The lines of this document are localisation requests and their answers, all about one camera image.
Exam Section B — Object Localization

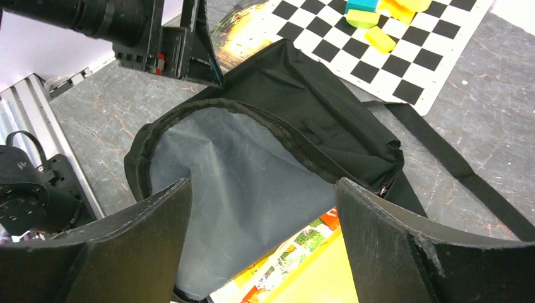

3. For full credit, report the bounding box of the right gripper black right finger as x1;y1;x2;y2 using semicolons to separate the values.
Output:
335;178;534;302

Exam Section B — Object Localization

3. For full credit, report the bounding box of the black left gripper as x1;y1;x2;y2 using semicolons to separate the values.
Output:
1;0;224;87

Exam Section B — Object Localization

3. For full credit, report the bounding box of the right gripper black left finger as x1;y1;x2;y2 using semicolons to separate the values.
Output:
1;179;192;302

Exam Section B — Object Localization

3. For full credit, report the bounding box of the dark green forest book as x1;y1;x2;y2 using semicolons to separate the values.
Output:
211;1;270;73

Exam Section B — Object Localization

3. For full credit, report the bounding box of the yellow book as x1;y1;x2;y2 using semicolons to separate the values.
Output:
265;233;359;302

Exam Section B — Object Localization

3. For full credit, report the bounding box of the black student backpack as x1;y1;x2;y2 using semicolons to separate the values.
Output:
124;40;534;302

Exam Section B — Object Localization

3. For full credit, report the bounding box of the orange treehouse story book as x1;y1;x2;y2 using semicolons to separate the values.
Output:
208;207;339;302

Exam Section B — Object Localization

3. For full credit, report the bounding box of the light green flat brick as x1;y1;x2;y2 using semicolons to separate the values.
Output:
346;9;381;28

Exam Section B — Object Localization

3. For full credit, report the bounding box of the teal toy brick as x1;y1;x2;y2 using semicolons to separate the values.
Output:
345;0;378;13

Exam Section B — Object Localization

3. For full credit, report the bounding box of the yellow small toy brick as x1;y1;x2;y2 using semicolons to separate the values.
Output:
364;26;397;54

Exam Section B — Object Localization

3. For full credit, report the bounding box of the orange toy brick stack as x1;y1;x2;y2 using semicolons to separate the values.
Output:
378;0;432;25

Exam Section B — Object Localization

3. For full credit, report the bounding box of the black and white chess mat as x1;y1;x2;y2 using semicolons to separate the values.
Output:
261;1;491;116

